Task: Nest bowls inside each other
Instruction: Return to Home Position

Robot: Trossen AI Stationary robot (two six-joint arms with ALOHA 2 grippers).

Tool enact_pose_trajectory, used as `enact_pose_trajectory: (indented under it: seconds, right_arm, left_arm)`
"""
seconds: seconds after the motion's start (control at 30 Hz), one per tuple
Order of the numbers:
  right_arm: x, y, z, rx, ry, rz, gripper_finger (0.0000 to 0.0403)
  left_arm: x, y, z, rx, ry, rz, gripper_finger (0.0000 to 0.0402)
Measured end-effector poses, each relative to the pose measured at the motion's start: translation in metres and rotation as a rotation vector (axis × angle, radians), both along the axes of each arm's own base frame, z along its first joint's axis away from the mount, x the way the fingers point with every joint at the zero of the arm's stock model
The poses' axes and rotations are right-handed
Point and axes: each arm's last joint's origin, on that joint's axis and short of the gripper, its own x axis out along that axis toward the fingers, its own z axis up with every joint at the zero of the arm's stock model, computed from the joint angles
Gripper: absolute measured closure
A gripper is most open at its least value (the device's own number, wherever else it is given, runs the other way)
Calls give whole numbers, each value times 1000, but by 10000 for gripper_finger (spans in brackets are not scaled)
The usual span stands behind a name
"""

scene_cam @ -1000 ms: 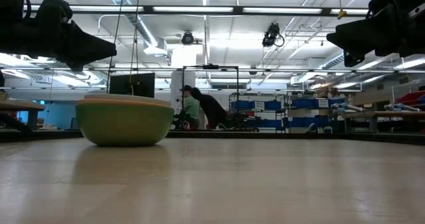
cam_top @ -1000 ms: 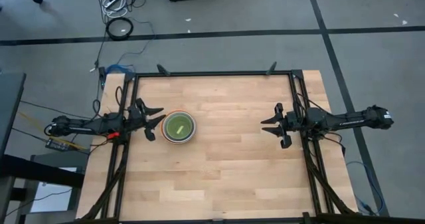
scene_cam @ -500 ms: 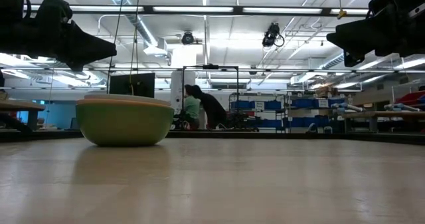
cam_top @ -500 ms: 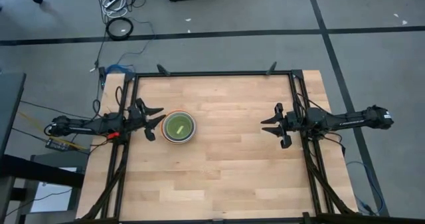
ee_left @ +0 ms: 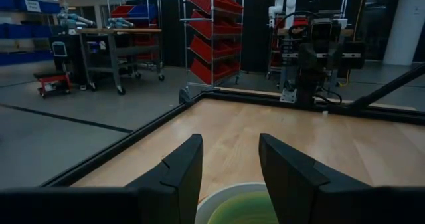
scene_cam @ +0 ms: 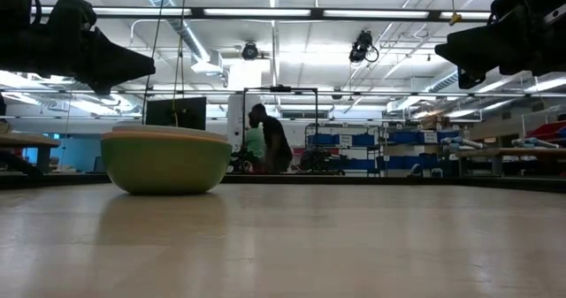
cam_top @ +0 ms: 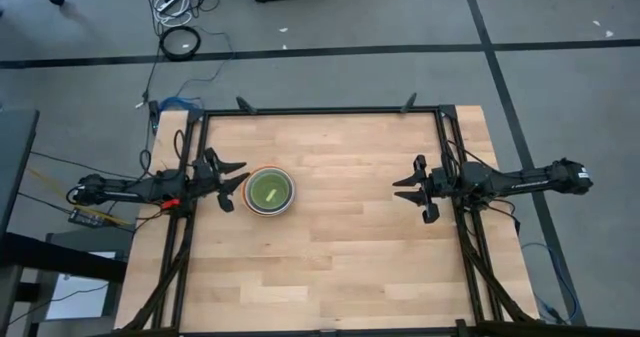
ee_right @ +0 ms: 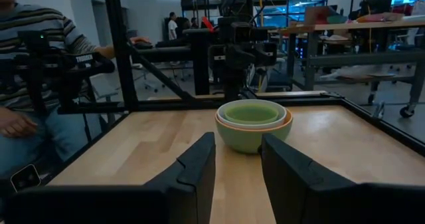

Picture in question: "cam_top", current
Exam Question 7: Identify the black furniture frame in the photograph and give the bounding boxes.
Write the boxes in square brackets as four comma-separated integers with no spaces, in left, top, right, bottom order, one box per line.
[0,231,130,337]

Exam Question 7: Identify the yellow cable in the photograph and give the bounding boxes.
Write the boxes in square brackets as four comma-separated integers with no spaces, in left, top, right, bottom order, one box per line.
[27,166,135,227]

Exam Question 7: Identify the blue cable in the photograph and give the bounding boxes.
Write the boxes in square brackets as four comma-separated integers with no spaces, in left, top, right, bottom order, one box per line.
[519,241,582,326]
[158,96,204,113]

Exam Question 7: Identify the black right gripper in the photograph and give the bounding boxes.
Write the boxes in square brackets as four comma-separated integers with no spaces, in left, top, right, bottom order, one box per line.
[391,153,454,225]

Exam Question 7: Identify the bowls with green inside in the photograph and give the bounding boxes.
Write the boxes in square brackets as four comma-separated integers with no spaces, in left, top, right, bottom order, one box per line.
[244,166,297,217]

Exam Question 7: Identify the black aluminium table frame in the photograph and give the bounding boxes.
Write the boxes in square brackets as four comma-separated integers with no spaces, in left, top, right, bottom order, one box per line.
[113,104,542,337]

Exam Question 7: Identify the small black electronics box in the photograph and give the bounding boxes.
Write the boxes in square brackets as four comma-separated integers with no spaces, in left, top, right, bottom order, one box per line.
[67,207,110,228]

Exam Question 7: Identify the coiled black cable ring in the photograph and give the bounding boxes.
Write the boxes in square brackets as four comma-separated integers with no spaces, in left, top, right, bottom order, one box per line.
[158,25,203,62]

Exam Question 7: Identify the dark grey table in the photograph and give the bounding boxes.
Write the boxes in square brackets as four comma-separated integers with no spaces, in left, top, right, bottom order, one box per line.
[0,107,41,239]

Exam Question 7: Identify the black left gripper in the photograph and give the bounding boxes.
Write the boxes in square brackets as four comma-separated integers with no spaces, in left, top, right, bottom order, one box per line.
[191,146,252,214]

